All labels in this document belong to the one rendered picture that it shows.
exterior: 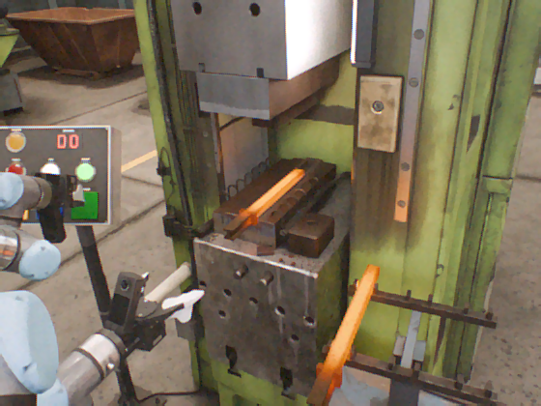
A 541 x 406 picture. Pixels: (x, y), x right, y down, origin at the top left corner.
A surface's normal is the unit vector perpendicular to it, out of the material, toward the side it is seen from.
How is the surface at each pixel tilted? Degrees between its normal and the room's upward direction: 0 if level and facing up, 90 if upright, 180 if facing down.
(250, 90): 90
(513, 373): 0
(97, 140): 60
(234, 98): 90
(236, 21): 90
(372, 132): 90
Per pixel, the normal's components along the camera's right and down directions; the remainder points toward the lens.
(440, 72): -0.48, 0.43
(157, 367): -0.04, -0.88
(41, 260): 0.81, 0.25
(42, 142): -0.08, -0.04
